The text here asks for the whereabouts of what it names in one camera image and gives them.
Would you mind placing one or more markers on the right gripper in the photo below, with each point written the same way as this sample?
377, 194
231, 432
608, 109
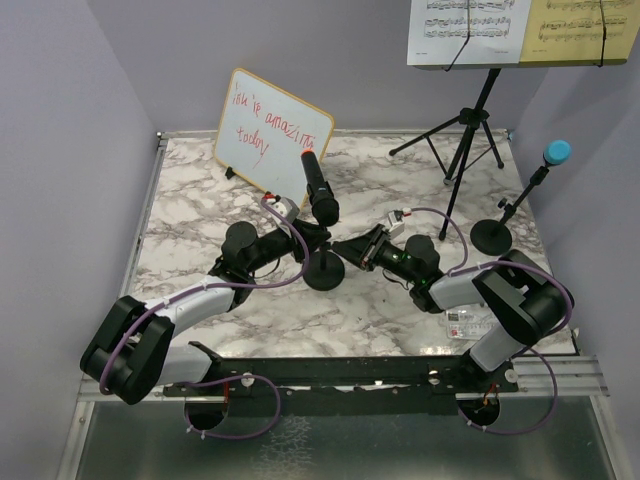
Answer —
363, 249

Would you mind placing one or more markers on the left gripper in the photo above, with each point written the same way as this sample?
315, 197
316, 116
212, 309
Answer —
313, 235

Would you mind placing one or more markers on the white sheet music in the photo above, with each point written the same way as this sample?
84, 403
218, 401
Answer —
452, 34

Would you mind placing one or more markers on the black tripod music stand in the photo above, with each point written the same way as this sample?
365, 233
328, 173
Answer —
473, 119

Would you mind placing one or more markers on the aluminium frame rail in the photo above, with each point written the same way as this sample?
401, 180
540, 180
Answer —
524, 376

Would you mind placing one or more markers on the black microphone orange tip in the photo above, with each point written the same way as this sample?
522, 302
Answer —
324, 206

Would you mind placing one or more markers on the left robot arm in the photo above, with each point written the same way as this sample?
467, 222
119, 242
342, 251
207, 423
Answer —
130, 353

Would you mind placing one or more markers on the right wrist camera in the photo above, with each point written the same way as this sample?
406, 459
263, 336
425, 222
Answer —
396, 221

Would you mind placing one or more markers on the black mounting rail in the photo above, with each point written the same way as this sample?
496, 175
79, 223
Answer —
256, 396

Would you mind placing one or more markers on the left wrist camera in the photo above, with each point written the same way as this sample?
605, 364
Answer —
280, 207

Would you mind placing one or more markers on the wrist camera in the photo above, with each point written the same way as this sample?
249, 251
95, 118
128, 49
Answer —
280, 207
396, 221

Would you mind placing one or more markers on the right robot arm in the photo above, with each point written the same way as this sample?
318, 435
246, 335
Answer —
528, 303

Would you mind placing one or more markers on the clear ruler set packet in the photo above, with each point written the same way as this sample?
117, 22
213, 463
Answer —
468, 325

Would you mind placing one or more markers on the blue-headed microphone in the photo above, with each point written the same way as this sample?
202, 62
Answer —
556, 153

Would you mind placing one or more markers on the yellow sheet music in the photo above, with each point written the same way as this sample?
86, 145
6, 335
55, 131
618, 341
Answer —
579, 33

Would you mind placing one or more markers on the yellow-framed whiteboard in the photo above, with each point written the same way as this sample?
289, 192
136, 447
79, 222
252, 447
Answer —
262, 132

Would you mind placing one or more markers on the black microphone stand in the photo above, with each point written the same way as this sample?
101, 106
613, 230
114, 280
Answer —
492, 237
326, 270

